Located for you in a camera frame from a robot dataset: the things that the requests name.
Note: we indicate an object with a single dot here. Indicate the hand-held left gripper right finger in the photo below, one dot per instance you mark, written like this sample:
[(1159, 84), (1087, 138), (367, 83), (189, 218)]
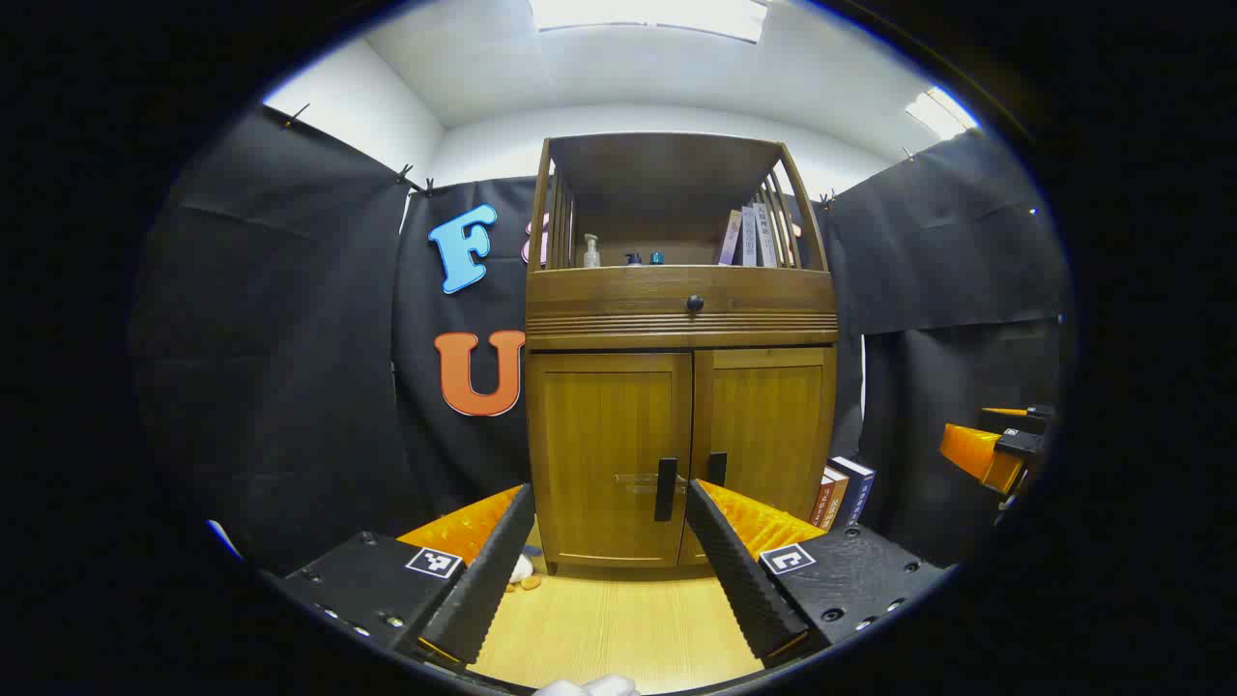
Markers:
[(739, 580)]

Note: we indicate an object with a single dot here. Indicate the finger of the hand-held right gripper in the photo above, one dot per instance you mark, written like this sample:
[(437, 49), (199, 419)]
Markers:
[(971, 452), (1039, 413)]

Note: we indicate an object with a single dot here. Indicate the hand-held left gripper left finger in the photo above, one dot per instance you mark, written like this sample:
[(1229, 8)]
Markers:
[(483, 590)]

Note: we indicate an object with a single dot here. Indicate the wooden cabinet door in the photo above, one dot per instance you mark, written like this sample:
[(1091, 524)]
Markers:
[(763, 416), (599, 425)]

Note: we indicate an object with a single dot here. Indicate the wooden double-door shoe cabinet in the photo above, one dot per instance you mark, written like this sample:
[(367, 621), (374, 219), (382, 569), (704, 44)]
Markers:
[(676, 174)]

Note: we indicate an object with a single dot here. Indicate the penguin plush toy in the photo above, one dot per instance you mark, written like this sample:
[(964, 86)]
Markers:
[(522, 568)]

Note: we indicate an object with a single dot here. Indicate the red-brown book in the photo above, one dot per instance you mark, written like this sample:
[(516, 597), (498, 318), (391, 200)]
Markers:
[(819, 505)]

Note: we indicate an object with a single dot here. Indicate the blue book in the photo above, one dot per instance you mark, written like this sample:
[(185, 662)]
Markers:
[(858, 488)]

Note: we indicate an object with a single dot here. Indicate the tan book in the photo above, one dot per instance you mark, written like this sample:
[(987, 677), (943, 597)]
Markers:
[(836, 495)]

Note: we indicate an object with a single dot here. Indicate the grey book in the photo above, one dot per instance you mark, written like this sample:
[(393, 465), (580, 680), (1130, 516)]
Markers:
[(748, 240)]

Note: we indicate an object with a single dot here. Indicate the wooden drawer with black knob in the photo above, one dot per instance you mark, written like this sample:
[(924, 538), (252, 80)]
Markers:
[(618, 290)]

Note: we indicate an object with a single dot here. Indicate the ceiling light panel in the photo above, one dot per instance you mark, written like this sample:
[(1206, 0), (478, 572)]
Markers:
[(942, 113)]

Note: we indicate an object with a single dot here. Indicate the pink purple book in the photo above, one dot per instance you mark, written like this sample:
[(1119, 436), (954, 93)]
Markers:
[(730, 240)]

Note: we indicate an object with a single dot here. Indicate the clear pump bottle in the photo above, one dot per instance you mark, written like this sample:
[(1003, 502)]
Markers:
[(591, 255)]

